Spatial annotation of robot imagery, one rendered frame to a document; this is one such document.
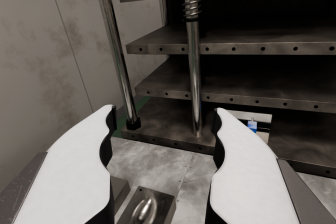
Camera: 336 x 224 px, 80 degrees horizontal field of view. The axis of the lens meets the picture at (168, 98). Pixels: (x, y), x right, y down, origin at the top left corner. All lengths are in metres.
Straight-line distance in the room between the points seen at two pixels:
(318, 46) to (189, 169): 0.71
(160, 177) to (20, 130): 1.51
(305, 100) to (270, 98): 0.13
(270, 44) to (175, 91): 0.49
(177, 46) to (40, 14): 1.50
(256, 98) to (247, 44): 0.26
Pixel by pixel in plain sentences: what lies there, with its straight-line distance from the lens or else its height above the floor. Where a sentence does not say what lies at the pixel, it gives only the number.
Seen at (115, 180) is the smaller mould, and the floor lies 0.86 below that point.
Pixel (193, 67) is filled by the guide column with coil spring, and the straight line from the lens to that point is 0.95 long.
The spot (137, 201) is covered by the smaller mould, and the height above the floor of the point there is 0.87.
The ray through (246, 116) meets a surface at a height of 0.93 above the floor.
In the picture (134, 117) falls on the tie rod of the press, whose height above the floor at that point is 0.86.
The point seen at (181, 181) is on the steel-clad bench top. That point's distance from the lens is 0.93.
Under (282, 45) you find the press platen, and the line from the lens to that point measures 0.94.
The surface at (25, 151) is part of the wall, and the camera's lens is 2.26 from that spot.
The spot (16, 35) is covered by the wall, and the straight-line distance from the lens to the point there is 2.10.
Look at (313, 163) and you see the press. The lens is 1.13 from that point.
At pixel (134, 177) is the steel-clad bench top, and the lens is 0.98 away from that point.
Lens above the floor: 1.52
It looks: 28 degrees down
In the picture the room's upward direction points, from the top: 7 degrees counter-clockwise
